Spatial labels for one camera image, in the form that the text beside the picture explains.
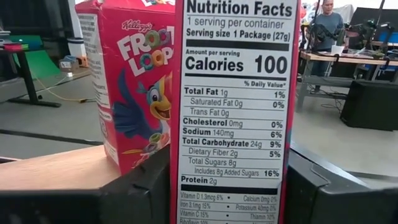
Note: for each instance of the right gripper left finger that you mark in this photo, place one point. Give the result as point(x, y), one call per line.
point(146, 193)

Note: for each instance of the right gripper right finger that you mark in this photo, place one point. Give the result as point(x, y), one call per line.
point(314, 193)

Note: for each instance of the red Froot Loops cereal box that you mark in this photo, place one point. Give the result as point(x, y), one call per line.
point(133, 93)
point(233, 109)

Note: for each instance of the background black robot arm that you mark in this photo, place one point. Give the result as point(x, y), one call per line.
point(370, 28)
point(320, 32)

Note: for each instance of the black cabinet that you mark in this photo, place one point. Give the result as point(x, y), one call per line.
point(370, 105)

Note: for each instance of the wooden background table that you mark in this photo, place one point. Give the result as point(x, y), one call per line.
point(357, 59)

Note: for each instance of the white cup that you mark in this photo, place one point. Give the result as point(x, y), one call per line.
point(337, 50)

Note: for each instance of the small cardboard box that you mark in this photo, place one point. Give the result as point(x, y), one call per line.
point(70, 64)

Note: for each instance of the white cylindrical bin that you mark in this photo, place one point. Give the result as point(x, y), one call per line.
point(76, 46)

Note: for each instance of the green sheet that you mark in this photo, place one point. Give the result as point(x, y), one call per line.
point(43, 65)

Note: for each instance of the person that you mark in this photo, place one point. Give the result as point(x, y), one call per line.
point(326, 28)

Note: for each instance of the black-legged desk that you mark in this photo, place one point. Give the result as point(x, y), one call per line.
point(27, 77)

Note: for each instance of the black screen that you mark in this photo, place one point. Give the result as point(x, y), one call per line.
point(363, 15)

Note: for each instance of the wooden shelf black metal frame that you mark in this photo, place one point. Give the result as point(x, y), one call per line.
point(46, 171)

